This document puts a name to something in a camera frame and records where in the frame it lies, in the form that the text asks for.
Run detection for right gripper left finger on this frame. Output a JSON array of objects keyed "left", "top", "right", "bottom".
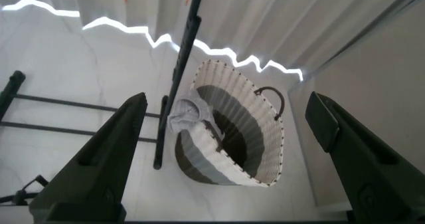
[{"left": 29, "top": 92, "right": 148, "bottom": 223}]

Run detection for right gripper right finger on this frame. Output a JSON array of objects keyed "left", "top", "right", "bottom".
[{"left": 305, "top": 90, "right": 425, "bottom": 223}]

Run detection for pale grey shorts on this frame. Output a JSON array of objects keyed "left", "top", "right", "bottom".
[{"left": 167, "top": 89, "right": 225, "bottom": 142}]

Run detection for white laundry basket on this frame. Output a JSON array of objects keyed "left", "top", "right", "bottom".
[{"left": 175, "top": 59, "right": 286, "bottom": 187}]

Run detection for black clothes rack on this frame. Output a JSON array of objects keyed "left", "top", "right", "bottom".
[{"left": 0, "top": 0, "right": 207, "bottom": 170}]

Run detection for white curtain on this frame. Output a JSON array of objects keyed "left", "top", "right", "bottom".
[{"left": 0, "top": 0, "right": 425, "bottom": 82}]

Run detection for black cable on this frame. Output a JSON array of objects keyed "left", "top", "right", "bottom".
[{"left": 0, "top": 174, "right": 50, "bottom": 207}]

